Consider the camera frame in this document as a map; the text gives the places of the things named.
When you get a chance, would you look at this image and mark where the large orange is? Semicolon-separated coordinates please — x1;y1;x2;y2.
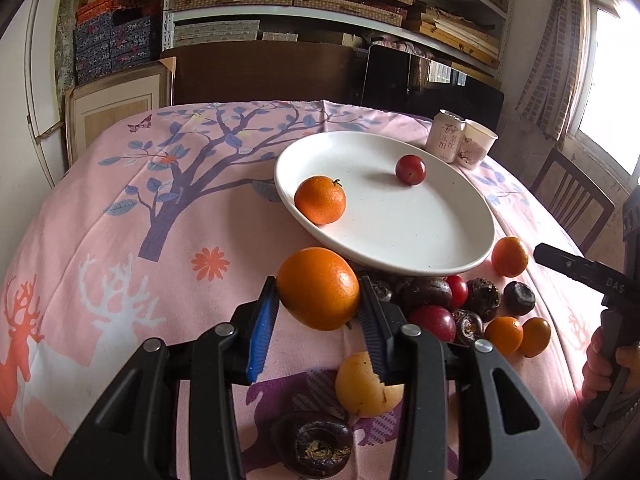
277;247;360;330

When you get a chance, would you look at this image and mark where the large red plum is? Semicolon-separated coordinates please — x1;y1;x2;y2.
409;306;457;342

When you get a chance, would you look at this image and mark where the yellow round fruit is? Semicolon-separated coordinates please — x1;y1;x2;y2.
335;351;404;418

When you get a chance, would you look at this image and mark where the dark purple mangosteen front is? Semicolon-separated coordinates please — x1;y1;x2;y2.
271;411;354;479

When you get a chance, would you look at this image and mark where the person's right hand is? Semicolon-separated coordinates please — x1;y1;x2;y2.
582;327;640;401

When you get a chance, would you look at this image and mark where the dark passion fruit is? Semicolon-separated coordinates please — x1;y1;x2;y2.
392;276;452;313

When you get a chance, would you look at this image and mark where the small red cherry tomato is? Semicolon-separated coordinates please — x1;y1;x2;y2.
446;275;469;311

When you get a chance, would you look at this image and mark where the dark chestnut fruit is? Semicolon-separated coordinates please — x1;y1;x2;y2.
451;309;484;346

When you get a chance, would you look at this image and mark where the small yellow-orange mandarin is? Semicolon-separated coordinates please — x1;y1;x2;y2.
518;318;551;358

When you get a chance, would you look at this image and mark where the dark wooden chair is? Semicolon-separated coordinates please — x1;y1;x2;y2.
529;148;615;255

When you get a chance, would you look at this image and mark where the dark water chestnut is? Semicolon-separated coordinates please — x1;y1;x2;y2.
502;281;536;316

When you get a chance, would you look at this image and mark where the small orange mandarin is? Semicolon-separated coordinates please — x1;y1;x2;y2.
484;316;524;356

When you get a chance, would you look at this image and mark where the mandarin with green stem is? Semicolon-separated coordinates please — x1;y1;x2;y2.
294;176;346;226

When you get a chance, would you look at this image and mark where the white oval plate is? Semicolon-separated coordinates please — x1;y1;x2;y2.
273;131;496;276

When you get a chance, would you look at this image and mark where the pink patterned tablecloth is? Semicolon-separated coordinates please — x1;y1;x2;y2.
1;101;601;479

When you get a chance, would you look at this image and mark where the small red plum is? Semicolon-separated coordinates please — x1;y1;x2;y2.
395;154;426;186

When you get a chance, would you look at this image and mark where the white beverage can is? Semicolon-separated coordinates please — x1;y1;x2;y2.
425;110;466;164

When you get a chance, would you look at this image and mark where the white paper cup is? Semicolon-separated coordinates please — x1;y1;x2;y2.
456;119;498;170

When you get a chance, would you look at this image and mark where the patterned curtain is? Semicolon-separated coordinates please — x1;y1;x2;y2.
516;0;589;141

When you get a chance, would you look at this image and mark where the dark brown cabinet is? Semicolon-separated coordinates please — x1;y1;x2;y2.
160;41;366;104

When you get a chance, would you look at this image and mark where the framed picture leaning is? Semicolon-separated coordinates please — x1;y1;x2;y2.
64;56;177;167

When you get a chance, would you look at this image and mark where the blue patterned boxes stack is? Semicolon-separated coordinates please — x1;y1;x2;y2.
74;9;156;84

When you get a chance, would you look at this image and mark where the white metal shelf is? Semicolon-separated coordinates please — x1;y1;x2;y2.
162;0;516;82

